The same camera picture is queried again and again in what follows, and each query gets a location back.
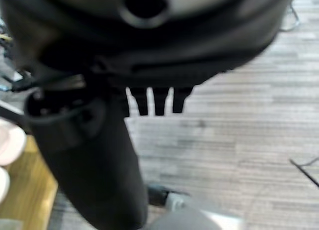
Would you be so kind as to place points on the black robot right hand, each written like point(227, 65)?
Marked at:
point(154, 53)

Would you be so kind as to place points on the pale pink slipper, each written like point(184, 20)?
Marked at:
point(11, 143)

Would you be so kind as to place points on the white slipper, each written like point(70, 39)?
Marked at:
point(3, 184)

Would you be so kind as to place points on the black shoe rack frame bar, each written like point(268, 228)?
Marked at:
point(10, 114)

